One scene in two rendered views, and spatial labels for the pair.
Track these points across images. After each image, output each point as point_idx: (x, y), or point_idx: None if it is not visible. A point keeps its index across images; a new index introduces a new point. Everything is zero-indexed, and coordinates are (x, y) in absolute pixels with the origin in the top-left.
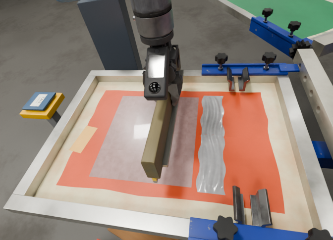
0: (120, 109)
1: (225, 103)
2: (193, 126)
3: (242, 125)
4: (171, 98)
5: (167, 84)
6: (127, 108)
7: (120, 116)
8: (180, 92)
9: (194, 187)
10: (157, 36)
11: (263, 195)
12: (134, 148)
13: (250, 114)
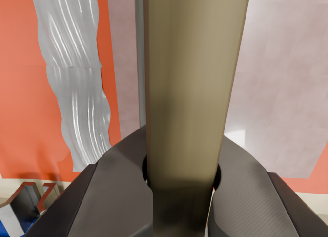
0: (318, 142)
1: (63, 154)
2: (125, 93)
3: (14, 96)
4: (146, 150)
5: None
6: (297, 143)
7: (318, 120)
8: (77, 181)
9: None
10: None
11: None
12: (282, 12)
13: (5, 126)
